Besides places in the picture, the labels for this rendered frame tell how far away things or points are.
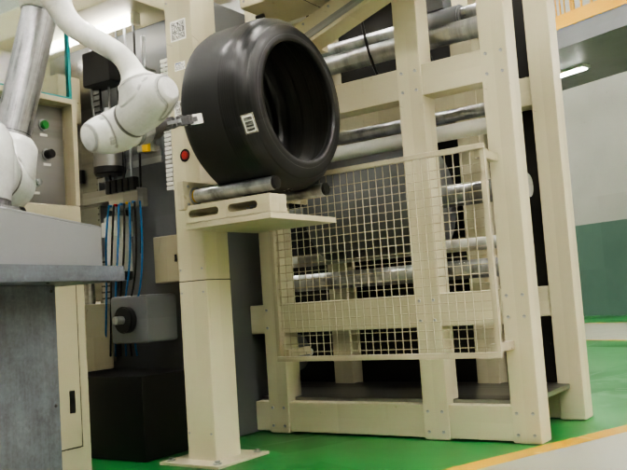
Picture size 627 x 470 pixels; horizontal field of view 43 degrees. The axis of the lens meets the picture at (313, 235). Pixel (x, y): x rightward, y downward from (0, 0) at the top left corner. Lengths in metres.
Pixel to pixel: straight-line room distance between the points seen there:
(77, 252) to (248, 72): 0.79
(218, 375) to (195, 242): 0.46
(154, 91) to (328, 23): 1.17
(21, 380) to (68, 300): 0.75
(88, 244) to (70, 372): 0.74
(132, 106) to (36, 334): 0.61
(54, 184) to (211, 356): 0.79
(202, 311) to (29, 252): 0.94
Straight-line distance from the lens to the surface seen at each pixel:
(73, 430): 2.81
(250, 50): 2.54
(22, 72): 2.42
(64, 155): 2.92
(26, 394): 2.09
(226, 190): 2.62
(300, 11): 3.22
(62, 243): 2.08
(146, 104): 2.04
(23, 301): 2.09
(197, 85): 2.58
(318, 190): 2.74
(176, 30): 2.98
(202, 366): 2.80
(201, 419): 2.83
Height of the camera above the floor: 0.52
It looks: 5 degrees up
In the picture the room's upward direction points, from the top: 4 degrees counter-clockwise
